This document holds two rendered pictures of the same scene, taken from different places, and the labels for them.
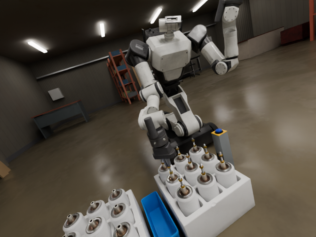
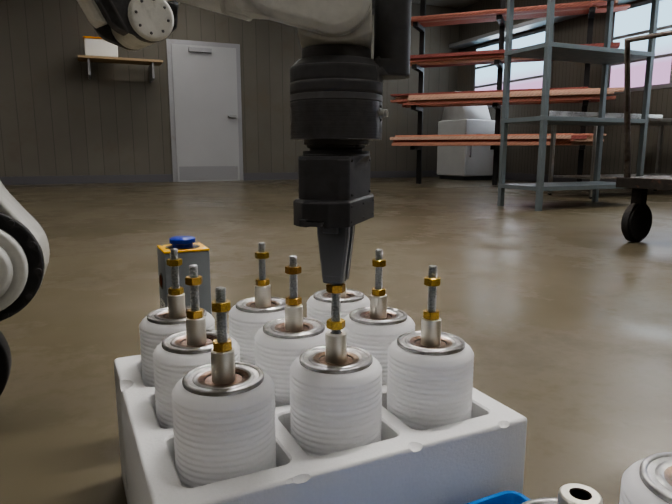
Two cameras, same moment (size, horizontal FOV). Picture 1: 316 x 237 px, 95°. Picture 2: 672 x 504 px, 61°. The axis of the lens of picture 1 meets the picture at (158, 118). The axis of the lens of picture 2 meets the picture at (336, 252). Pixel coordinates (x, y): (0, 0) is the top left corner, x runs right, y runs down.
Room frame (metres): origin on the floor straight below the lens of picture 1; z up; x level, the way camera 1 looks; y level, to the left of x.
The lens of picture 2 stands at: (0.75, 0.59, 0.46)
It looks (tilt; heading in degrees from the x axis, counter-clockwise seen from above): 10 degrees down; 260
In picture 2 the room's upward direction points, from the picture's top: straight up
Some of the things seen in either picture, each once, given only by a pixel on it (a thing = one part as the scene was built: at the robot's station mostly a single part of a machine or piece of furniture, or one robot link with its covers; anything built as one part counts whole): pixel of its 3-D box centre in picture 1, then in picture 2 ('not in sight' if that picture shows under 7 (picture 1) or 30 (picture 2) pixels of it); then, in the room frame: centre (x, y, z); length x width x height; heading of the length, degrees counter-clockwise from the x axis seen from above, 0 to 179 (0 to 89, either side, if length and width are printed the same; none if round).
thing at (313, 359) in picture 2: (173, 177); (335, 359); (0.65, 0.03, 0.25); 0.08 x 0.08 x 0.01
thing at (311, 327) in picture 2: (191, 167); (294, 328); (0.68, -0.08, 0.25); 0.08 x 0.08 x 0.01
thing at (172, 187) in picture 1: (177, 190); (335, 441); (0.65, 0.03, 0.16); 0.10 x 0.10 x 0.18
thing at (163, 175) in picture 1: (169, 178); (226, 467); (0.77, 0.06, 0.16); 0.10 x 0.10 x 0.18
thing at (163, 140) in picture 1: (161, 146); (338, 159); (0.65, 0.03, 0.46); 0.13 x 0.10 x 0.12; 62
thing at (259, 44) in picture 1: (259, 44); not in sight; (7.46, -6.04, 0.41); 2.42 x 0.78 x 0.83; 103
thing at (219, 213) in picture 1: (198, 189); (295, 450); (0.68, -0.08, 0.09); 0.39 x 0.39 x 0.18; 16
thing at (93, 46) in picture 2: not in sight; (101, 49); (2.57, -8.27, 1.90); 0.46 x 0.39 x 0.25; 13
